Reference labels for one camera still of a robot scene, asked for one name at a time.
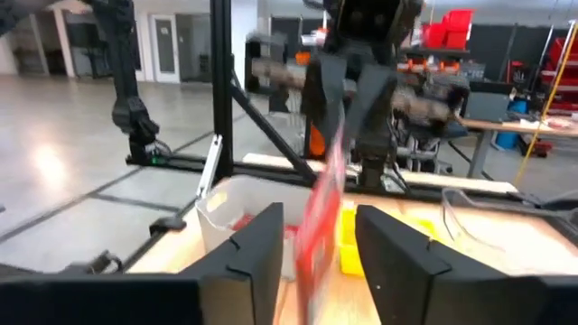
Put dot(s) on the yellow plastic basket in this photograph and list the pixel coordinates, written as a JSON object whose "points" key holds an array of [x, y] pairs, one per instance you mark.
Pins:
{"points": [[350, 257]]}

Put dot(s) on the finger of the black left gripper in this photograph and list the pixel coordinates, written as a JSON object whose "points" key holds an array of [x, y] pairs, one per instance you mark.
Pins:
{"points": [[370, 95], [334, 90]]}

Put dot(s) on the red snack packet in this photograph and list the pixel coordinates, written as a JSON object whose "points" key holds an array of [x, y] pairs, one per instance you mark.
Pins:
{"points": [[316, 234]]}

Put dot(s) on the grey plastic bin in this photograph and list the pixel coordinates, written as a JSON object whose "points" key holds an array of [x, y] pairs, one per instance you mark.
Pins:
{"points": [[253, 194]]}

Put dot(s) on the red storage bins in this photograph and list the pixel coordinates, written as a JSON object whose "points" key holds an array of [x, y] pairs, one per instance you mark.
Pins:
{"points": [[451, 29], [562, 77]]}

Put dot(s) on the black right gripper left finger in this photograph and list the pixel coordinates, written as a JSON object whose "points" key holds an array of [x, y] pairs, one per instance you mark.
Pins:
{"points": [[253, 271]]}

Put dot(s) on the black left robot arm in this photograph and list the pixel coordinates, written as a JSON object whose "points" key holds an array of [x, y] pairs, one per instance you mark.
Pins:
{"points": [[374, 164]]}

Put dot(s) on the wooden work table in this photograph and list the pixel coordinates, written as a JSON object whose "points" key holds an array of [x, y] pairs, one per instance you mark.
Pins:
{"points": [[519, 127]]}

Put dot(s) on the clear plastic bin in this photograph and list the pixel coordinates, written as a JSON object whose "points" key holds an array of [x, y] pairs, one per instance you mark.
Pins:
{"points": [[474, 234]]}

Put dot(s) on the blue barrel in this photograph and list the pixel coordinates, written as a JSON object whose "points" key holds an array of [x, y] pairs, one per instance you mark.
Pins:
{"points": [[510, 131]]}

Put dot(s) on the grey door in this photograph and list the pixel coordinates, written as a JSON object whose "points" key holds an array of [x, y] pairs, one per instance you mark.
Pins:
{"points": [[165, 45]]}

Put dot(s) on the black aluminium table frame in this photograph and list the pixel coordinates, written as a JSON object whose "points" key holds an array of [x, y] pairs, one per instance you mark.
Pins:
{"points": [[221, 90]]}

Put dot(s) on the white metal bracket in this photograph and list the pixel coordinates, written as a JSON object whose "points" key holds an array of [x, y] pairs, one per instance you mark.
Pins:
{"points": [[210, 167]]}

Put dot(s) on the grey cabinet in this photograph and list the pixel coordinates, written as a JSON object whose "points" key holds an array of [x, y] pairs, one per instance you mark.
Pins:
{"points": [[487, 104]]}

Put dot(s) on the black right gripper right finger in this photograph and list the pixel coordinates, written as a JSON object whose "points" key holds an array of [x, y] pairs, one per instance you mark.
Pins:
{"points": [[397, 271]]}

